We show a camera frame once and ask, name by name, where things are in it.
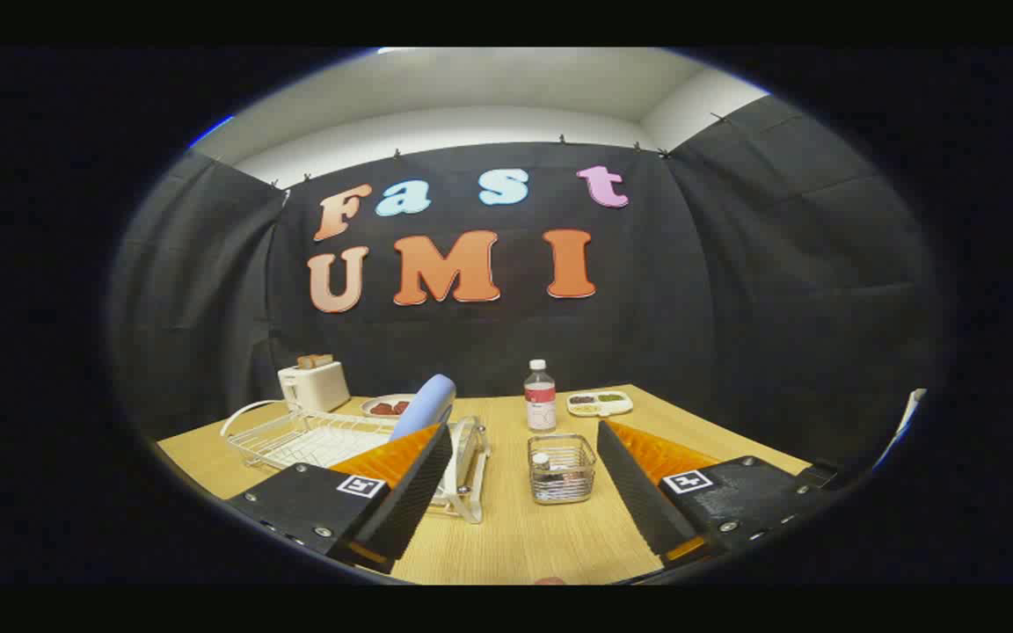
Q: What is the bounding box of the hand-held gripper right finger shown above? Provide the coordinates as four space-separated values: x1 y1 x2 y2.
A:
596 419 834 569

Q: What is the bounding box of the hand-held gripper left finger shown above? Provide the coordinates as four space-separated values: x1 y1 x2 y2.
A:
225 422 455 577

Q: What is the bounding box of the metal wire basket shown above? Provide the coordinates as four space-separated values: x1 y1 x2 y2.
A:
528 433 597 505

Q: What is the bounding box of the blue plate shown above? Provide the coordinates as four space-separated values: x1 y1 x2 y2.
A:
390 375 457 442

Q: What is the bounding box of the white wire dish rack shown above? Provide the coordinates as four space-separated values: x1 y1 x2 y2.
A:
221 400 492 525

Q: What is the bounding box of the white round plate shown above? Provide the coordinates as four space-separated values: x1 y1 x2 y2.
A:
361 393 419 418

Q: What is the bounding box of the white divided food tray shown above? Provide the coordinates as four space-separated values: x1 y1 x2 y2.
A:
566 390 634 418

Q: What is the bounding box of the clear bottle with red label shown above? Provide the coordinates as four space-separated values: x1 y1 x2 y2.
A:
524 359 558 433

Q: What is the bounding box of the white toaster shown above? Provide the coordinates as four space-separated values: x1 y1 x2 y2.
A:
278 360 352 413

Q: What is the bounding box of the black table clamp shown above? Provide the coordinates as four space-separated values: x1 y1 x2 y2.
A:
795 462 850 486

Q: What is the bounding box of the black backdrop cloth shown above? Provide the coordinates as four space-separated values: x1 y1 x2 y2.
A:
109 95 943 476

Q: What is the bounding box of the white and blue object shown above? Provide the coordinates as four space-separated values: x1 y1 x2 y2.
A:
874 389 928 472

